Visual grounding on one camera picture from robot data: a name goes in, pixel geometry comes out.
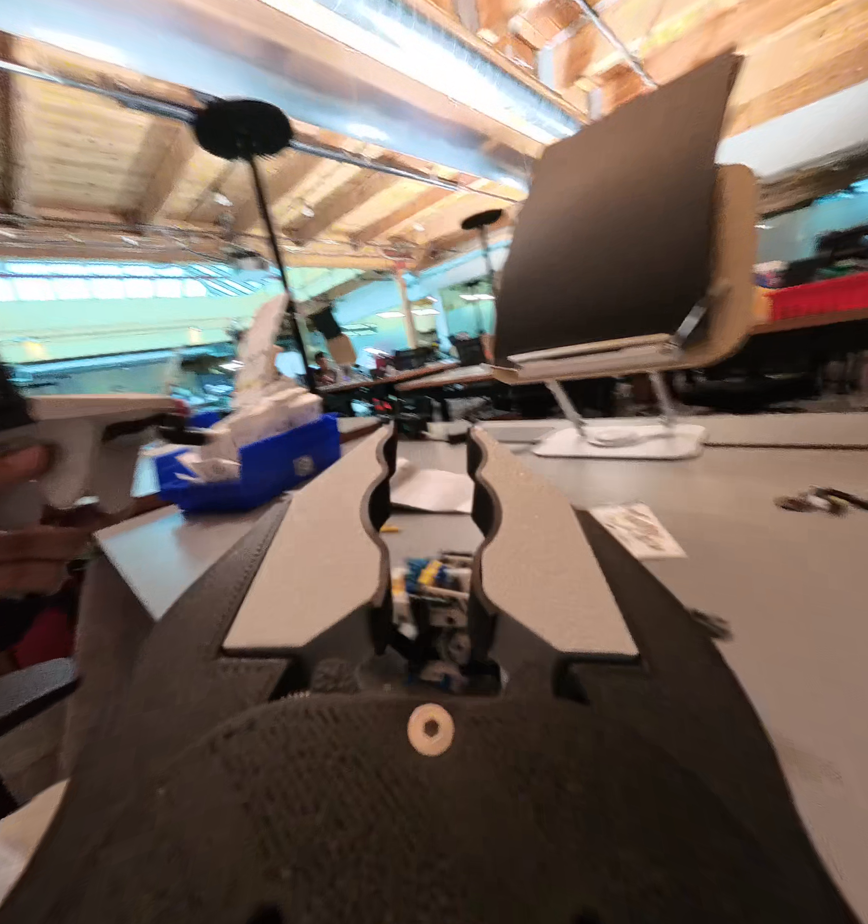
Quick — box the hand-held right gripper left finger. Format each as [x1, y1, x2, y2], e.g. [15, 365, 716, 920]
[221, 422, 399, 658]

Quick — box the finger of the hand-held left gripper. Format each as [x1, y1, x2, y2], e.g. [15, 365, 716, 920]
[31, 394, 183, 436]

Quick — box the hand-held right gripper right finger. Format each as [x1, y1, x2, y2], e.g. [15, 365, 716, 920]
[467, 424, 640, 661]

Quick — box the zebra striped lego helicopter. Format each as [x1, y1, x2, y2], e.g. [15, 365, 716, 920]
[389, 552, 479, 688]

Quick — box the small black white lego assembly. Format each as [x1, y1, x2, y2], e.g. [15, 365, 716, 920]
[775, 486, 868, 518]

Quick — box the person's left hand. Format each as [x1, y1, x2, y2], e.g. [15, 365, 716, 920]
[0, 445, 97, 596]

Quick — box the zebra striped sticker sheet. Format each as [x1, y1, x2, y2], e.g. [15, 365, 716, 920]
[590, 501, 687, 562]

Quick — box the blue plastic bin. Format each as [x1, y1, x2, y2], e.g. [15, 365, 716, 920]
[141, 413, 342, 515]

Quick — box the white printed paper sheet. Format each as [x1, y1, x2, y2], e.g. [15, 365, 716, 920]
[390, 458, 475, 515]

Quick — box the black office chair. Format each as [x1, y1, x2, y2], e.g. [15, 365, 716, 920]
[0, 657, 81, 824]

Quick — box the black round-top pole stand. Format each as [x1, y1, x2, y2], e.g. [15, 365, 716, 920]
[194, 100, 315, 391]
[461, 209, 510, 340]

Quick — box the dark display screen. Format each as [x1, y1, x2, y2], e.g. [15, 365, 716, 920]
[492, 54, 744, 362]

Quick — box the red bin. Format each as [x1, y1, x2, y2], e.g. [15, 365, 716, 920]
[766, 267, 868, 323]

